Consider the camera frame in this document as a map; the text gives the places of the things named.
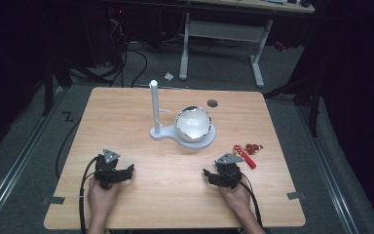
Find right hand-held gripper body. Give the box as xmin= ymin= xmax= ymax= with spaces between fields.
xmin=214 ymin=152 xmax=245 ymax=190

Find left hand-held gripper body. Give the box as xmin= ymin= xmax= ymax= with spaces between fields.
xmin=93 ymin=148 xmax=125 ymax=190

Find person's right hand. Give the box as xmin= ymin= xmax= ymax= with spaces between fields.
xmin=219 ymin=183 xmax=253 ymax=219

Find person's left hand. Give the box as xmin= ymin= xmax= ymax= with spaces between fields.
xmin=86 ymin=176 xmax=123 ymax=225

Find red tassel charm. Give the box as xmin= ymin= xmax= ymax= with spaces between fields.
xmin=232 ymin=142 xmax=265 ymax=171

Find white bowl with silver rim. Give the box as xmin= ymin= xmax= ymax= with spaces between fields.
xmin=174 ymin=105 xmax=213 ymax=143

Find grey tape strip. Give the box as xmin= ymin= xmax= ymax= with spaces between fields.
xmin=41 ymin=196 xmax=66 ymax=206
xmin=285 ymin=191 xmax=307 ymax=201

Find white stand with pole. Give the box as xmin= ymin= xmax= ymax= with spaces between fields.
xmin=148 ymin=79 xmax=217 ymax=151

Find black metal stand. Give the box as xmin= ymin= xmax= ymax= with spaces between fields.
xmin=41 ymin=53 xmax=110 ymax=118
xmin=262 ymin=72 xmax=323 ymax=138

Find small red object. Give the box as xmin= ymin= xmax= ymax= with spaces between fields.
xmin=273 ymin=40 xmax=287 ymax=54

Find white-framed wooden desk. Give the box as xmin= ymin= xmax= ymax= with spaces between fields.
xmin=178 ymin=0 xmax=317 ymax=90

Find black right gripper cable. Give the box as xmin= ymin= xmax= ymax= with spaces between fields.
xmin=238 ymin=171 xmax=264 ymax=228

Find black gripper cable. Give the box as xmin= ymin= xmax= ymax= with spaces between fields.
xmin=78 ymin=155 xmax=100 ymax=234
xmin=238 ymin=171 xmax=264 ymax=228

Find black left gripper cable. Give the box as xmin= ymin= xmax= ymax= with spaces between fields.
xmin=78 ymin=155 xmax=100 ymax=234

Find thin black floor cable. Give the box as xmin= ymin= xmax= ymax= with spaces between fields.
xmin=55 ymin=117 xmax=83 ymax=180

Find metal floor rail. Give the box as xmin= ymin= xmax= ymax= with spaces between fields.
xmin=295 ymin=102 xmax=362 ymax=234
xmin=0 ymin=87 xmax=66 ymax=230

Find black floor cable bundle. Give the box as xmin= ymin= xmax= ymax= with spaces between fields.
xmin=105 ymin=18 xmax=149 ymax=89

